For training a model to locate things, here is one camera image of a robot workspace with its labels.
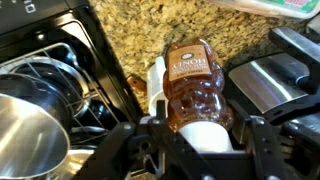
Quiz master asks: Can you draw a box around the small brown object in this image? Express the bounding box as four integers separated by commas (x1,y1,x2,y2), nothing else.
126,75,148,93

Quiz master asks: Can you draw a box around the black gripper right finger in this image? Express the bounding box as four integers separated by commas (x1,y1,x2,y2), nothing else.
229,99,301,180

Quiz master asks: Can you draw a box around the silver wire rack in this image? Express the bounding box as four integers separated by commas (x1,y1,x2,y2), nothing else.
0,42,121,144

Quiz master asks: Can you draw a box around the bear-shaped honey bottle white cap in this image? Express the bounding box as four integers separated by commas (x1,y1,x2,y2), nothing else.
162,37,236,154

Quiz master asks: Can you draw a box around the large stainless steel pot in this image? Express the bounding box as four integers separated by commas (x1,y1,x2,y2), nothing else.
0,73,72,180

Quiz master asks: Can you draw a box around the black kitchen stove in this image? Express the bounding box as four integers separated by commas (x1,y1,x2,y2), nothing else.
0,0,144,180

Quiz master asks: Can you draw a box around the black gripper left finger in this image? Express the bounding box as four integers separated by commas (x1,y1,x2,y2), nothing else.
74,99,181,180

